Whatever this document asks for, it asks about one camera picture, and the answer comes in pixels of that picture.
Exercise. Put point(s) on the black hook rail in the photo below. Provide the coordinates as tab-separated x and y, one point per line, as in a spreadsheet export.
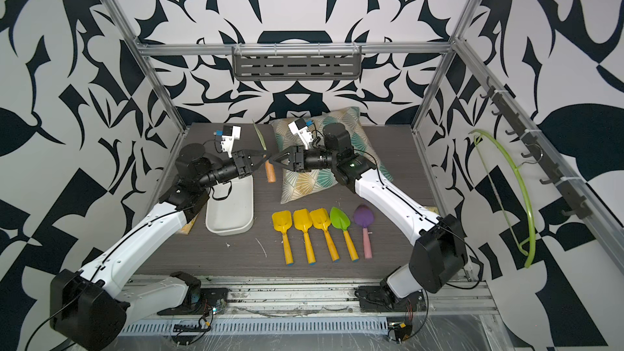
523	128

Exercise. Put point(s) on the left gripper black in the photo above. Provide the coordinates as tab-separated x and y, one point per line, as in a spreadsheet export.
245	164

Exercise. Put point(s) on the green plastic hanger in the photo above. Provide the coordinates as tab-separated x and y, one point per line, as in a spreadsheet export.
526	246

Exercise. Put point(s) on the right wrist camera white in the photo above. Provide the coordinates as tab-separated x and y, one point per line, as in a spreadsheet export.
300	128

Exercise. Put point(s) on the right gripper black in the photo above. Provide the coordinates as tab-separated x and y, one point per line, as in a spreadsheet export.
300	161

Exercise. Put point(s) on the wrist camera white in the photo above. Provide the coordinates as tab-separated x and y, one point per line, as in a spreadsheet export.
227	136
300	128

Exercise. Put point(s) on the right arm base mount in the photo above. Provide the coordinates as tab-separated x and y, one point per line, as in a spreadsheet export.
381	299

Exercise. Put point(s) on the yellow toy shovel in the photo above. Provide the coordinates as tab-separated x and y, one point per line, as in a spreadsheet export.
282	222
303	223
321	221

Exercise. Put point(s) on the purple shovel pink handle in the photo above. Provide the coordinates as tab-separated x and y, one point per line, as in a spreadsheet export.
364	217

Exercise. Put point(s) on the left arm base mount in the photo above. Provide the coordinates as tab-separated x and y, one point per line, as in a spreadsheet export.
200	302

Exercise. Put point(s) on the right tissue pack yellow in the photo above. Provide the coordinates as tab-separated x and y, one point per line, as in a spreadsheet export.
433	209

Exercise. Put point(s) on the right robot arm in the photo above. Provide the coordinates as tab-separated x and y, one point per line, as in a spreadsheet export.
439	247

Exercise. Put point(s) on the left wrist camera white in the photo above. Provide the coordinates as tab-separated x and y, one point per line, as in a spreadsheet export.
227	136

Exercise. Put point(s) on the light green trowel wooden handle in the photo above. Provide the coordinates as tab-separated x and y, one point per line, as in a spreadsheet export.
270	171

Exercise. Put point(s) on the white storage box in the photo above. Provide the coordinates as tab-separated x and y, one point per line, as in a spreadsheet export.
230	211

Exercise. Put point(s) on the white cable duct strip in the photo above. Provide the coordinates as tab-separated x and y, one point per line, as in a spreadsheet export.
262	326

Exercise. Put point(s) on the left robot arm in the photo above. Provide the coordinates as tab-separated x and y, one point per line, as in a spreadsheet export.
89	306

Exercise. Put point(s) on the patterned teal yellow cushion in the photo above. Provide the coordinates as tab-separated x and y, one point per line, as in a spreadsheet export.
341	133

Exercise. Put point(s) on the green shovel yellow handle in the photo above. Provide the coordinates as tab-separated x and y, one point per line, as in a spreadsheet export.
341	221

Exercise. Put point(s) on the grey wall shelf rack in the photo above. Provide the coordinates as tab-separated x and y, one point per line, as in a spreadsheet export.
297	62

